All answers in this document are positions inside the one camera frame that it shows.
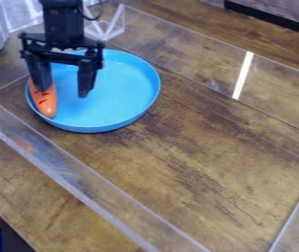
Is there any black bar at back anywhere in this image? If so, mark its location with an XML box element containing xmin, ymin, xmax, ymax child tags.
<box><xmin>225</xmin><ymin>0</ymin><xmax>299</xmax><ymax>32</ymax></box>

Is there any clear acrylic barrier wall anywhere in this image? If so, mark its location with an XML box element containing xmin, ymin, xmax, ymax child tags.
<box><xmin>0</xmin><ymin>0</ymin><xmax>299</xmax><ymax>252</ymax></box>

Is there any orange toy carrot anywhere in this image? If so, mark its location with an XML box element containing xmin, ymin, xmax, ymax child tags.
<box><xmin>29</xmin><ymin>80</ymin><xmax>58</xmax><ymax>118</ymax></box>

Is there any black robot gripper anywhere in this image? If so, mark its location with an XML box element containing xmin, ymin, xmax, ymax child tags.
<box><xmin>19</xmin><ymin>0</ymin><xmax>106</xmax><ymax>98</ymax></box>

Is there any blue round tray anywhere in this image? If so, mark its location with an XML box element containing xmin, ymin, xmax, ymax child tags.
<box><xmin>25</xmin><ymin>49</ymin><xmax>161</xmax><ymax>133</ymax></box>

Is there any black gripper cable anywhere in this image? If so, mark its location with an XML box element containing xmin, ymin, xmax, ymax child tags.
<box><xmin>78</xmin><ymin>0</ymin><xmax>107</xmax><ymax>22</ymax></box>

